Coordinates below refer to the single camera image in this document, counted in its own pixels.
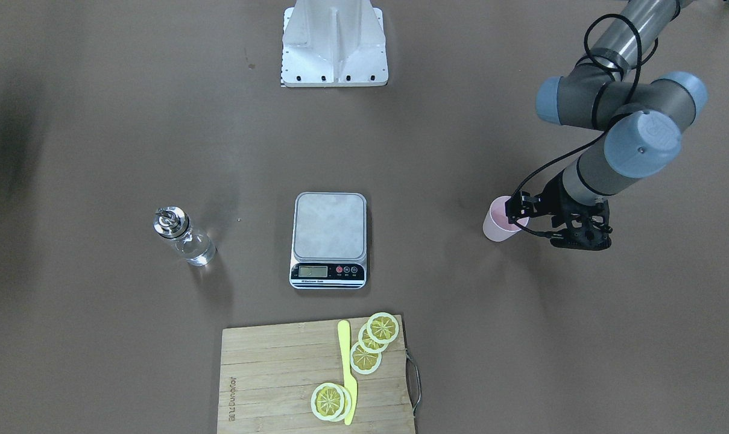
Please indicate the lemon slice under pair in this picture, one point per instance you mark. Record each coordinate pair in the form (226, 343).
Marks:
(347, 403)

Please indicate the glass sauce bottle steel spout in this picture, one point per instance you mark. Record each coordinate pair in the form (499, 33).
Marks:
(176, 228)

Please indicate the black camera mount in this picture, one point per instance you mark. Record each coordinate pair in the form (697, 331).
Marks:
(587, 227)

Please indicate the digital kitchen scale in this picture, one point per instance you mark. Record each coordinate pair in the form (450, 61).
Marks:
(329, 241)

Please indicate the yellow plastic knife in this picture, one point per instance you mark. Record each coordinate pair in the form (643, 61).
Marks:
(349, 381)

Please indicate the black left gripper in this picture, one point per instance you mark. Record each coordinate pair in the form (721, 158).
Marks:
(552, 201)

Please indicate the lemon slice top pair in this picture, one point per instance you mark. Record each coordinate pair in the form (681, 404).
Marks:
(326, 402)

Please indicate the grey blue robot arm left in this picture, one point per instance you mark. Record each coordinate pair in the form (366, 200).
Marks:
(640, 125)

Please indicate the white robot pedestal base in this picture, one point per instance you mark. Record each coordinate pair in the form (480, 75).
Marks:
(333, 44)

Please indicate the pink plastic cup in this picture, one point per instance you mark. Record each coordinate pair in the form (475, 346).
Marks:
(496, 225)

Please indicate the lemon slice middle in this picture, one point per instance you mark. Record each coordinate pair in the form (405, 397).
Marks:
(368, 344)

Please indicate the lemon slice far end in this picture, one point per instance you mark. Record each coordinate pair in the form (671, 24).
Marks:
(383, 327)

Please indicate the lemon slice near knife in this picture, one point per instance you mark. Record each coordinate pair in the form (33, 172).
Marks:
(362, 361)

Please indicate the bamboo cutting board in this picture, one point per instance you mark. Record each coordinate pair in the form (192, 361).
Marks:
(268, 375)

